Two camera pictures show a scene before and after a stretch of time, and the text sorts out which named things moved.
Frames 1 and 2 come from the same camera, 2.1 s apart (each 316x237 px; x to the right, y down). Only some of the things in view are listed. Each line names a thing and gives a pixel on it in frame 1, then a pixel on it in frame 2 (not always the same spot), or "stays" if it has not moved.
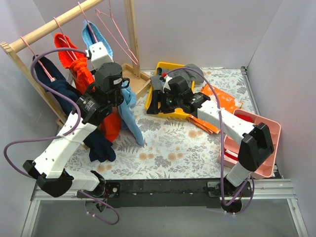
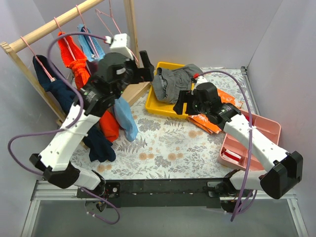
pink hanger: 88,23 to 85,28
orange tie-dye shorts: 226,101 stays
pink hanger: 110,16 stays
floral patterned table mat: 173,149 stays
